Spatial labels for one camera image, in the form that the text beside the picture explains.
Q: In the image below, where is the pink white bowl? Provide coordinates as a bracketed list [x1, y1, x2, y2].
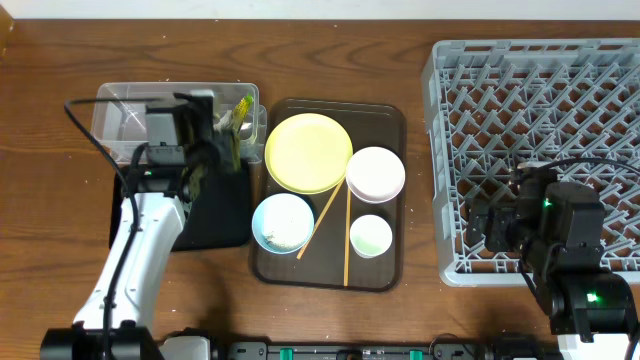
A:
[346, 146, 406, 204]

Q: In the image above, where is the black tray bin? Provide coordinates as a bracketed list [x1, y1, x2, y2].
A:
[108, 159, 252, 252]

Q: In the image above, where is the light blue bowl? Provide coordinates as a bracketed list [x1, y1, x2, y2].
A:
[251, 193, 315, 255]

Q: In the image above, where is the grey dishwasher rack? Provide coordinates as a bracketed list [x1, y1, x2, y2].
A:
[421, 38, 639, 287]

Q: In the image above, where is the clear plastic bin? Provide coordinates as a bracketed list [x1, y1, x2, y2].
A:
[91, 81, 268, 165]

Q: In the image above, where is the dark brown serving tray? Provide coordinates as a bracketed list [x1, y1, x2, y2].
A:
[249, 98, 406, 293]

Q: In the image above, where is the white tissue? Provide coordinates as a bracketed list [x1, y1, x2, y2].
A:
[214, 110, 235, 131]

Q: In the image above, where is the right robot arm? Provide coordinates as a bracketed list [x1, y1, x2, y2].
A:
[467, 166, 639, 359]

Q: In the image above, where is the yellow plate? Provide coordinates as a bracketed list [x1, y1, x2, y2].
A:
[265, 113, 354, 195]

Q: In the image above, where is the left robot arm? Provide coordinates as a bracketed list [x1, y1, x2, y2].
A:
[39, 90, 252, 359]

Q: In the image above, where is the wooden chopstick left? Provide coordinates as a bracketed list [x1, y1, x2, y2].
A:
[296, 178, 345, 260]

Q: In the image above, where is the white green cup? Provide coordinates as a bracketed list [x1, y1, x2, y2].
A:
[349, 215, 393, 259]

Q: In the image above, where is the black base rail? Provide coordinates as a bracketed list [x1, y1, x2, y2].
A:
[159, 340, 561, 360]

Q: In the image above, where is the green snack wrapper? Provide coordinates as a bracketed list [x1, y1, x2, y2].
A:
[231, 94, 254, 133]

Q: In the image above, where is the wooden chopstick right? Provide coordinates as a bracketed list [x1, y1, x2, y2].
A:
[343, 187, 352, 287]

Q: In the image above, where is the wooden chopstick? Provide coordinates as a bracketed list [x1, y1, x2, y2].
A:
[296, 178, 345, 260]
[343, 187, 352, 287]

